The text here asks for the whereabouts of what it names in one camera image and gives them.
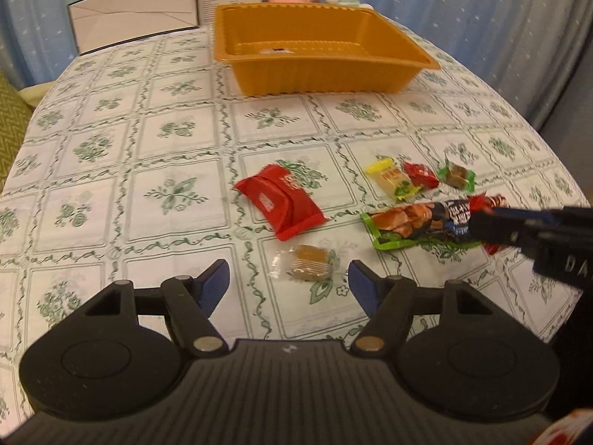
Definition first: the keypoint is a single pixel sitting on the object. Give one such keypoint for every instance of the pale green sofa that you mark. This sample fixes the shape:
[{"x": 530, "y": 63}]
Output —
[{"x": 39, "y": 92}]

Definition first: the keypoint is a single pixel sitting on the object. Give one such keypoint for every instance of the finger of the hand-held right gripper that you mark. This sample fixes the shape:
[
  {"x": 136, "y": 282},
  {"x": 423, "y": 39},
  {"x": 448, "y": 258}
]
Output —
[
  {"x": 523, "y": 214},
  {"x": 493, "y": 229}
]

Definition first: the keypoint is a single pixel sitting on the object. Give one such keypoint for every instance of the yellow candy packet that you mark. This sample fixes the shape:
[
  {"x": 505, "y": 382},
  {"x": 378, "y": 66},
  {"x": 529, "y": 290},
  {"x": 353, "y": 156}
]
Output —
[{"x": 389, "y": 178}]

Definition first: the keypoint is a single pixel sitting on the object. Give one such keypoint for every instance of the glossy red snack wrapper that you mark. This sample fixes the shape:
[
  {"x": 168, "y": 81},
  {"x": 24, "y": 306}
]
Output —
[{"x": 495, "y": 248}]

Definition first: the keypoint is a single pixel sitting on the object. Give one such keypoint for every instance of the long chocolate bar packet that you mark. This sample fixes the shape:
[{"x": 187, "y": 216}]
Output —
[{"x": 417, "y": 222}]

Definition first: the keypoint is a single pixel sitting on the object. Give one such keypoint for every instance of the green zigzag cushion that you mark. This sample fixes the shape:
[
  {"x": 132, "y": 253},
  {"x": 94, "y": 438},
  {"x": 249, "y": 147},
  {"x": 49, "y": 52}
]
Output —
[{"x": 11, "y": 116}]

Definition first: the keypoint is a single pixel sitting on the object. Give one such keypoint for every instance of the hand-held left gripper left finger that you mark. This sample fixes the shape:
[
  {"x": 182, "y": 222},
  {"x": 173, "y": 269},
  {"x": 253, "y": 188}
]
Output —
[{"x": 214, "y": 287}]

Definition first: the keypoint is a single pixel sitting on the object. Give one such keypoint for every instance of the orange plastic tray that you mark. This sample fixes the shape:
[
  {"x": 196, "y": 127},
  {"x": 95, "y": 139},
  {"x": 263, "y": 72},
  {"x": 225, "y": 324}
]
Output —
[{"x": 324, "y": 72}]

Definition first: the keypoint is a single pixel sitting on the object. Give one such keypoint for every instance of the green brown candy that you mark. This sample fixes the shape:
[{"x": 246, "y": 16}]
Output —
[{"x": 456, "y": 175}]

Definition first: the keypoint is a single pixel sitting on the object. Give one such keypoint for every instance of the red and white clothing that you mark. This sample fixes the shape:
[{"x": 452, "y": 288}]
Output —
[{"x": 563, "y": 433}]

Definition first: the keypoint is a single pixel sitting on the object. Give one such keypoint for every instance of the red snack packet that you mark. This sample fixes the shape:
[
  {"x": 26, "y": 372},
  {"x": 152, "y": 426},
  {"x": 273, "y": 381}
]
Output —
[{"x": 282, "y": 199}]

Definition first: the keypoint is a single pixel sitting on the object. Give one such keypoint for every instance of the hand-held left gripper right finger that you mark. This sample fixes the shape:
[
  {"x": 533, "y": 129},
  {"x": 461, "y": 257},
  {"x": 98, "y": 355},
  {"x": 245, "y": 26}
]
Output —
[{"x": 363, "y": 287}]

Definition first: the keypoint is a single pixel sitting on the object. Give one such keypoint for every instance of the clear brown biscuit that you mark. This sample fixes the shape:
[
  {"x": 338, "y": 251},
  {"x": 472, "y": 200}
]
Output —
[{"x": 308, "y": 262}]

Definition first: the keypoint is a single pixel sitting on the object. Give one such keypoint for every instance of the small red candy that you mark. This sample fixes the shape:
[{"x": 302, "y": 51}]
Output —
[{"x": 419, "y": 174}]

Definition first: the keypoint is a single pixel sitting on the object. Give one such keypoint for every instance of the white flat cardboard box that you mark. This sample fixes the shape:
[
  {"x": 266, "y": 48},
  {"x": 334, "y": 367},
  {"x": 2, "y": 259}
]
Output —
[{"x": 139, "y": 14}]

